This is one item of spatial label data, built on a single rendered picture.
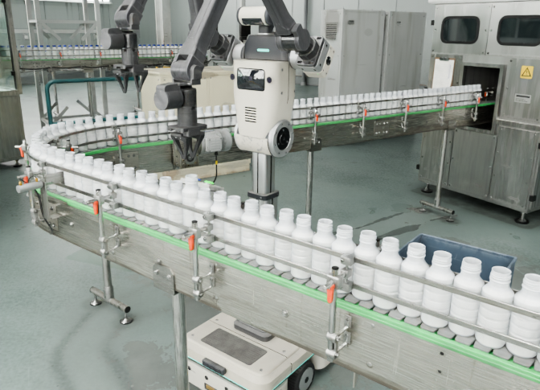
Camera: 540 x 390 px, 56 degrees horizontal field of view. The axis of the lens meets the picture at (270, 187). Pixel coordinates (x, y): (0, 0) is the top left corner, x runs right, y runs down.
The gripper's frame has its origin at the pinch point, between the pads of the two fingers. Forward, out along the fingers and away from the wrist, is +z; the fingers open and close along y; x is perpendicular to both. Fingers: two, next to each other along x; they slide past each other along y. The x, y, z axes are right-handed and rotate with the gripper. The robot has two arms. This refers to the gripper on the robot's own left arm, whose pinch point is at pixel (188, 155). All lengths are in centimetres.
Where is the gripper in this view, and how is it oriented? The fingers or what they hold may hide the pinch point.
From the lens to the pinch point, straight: 152.3
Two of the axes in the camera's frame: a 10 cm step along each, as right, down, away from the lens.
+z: -0.2, 9.6, 2.9
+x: -7.9, -1.9, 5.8
